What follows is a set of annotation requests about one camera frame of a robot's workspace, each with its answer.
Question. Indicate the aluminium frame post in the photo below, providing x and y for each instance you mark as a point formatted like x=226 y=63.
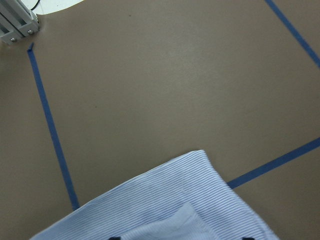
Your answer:
x=16 y=21

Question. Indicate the light blue striped shirt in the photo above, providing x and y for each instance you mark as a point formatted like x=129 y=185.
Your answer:
x=157 y=193

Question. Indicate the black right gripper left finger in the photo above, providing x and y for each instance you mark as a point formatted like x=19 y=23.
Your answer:
x=114 y=238

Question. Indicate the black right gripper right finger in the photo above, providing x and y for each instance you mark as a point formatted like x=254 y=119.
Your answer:
x=248 y=238

